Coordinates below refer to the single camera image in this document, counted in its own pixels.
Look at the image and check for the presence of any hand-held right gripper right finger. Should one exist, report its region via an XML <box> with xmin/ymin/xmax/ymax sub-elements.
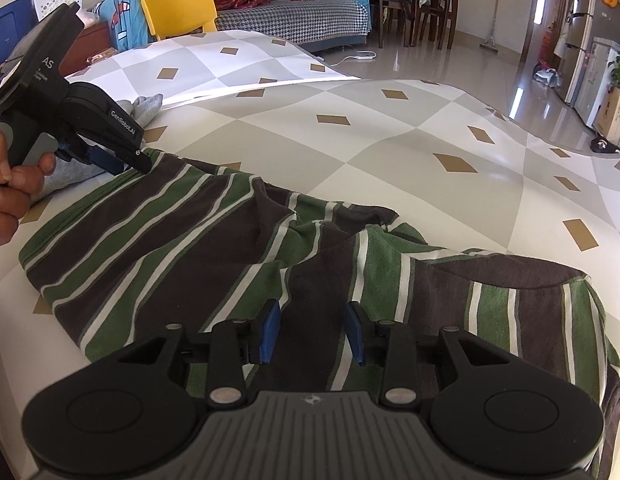
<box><xmin>343</xmin><ymin>301</ymin><xmax>520</xmax><ymax>407</ymax></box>

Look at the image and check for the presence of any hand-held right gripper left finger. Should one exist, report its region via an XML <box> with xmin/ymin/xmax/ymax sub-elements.
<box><xmin>107</xmin><ymin>299</ymin><xmax>281</xmax><ymax>407</ymax></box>

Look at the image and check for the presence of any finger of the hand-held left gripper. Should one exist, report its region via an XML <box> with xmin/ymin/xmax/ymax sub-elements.
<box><xmin>115</xmin><ymin>147</ymin><xmax>153</xmax><ymax>175</ymax></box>
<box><xmin>57</xmin><ymin>141</ymin><xmax>126</xmax><ymax>176</ymax></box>

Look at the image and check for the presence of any green brown striped shirt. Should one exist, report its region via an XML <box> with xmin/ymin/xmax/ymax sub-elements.
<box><xmin>18</xmin><ymin>147</ymin><xmax>620</xmax><ymax>480</ymax></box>

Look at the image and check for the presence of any person's left hand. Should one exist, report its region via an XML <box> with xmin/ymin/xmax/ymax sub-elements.
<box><xmin>0</xmin><ymin>122</ymin><xmax>57</xmax><ymax>251</ymax></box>

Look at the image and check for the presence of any grey garment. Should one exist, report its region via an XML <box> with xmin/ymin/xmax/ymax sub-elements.
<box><xmin>30</xmin><ymin>92</ymin><xmax>165</xmax><ymax>201</ymax></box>

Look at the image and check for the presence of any brown wooden cabinet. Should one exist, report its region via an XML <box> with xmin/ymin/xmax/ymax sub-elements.
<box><xmin>65</xmin><ymin>22</ymin><xmax>116</xmax><ymax>78</ymax></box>

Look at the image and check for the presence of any small wrapped packet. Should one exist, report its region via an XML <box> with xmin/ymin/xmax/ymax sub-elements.
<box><xmin>87</xmin><ymin>47</ymin><xmax>118</xmax><ymax>67</ymax></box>

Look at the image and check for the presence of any blue plastic bin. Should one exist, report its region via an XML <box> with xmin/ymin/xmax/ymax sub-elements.
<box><xmin>0</xmin><ymin>0</ymin><xmax>38</xmax><ymax>71</ymax></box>

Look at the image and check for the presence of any blue printed cloth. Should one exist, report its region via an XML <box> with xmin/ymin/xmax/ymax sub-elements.
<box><xmin>92</xmin><ymin>0</ymin><xmax>153</xmax><ymax>53</ymax></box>

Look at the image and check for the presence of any yellow plastic chair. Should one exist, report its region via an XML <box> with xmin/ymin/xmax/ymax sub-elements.
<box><xmin>141</xmin><ymin>0</ymin><xmax>219</xmax><ymax>42</ymax></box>

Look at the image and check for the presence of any houndstooth sofa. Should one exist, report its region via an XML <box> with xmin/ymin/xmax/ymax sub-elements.
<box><xmin>210</xmin><ymin>0</ymin><xmax>371</xmax><ymax>53</ymax></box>

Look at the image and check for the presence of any floor broom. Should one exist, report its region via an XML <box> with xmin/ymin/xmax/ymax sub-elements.
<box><xmin>478</xmin><ymin>0</ymin><xmax>503</xmax><ymax>53</ymax></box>

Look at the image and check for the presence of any plastic bag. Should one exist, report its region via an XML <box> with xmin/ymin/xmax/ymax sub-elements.
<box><xmin>532</xmin><ymin>60</ymin><xmax>560</xmax><ymax>88</ymax></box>

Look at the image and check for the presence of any cardboard box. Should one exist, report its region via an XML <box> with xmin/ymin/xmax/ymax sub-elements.
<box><xmin>592</xmin><ymin>87</ymin><xmax>620</xmax><ymax>146</ymax></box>

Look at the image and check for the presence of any silver refrigerator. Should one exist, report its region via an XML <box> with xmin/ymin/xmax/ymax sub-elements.
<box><xmin>554</xmin><ymin>0</ymin><xmax>603</xmax><ymax>106</ymax></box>

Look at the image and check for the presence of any white power strip with cable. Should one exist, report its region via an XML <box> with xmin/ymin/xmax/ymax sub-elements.
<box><xmin>332</xmin><ymin>50</ymin><xmax>378</xmax><ymax>68</ymax></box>

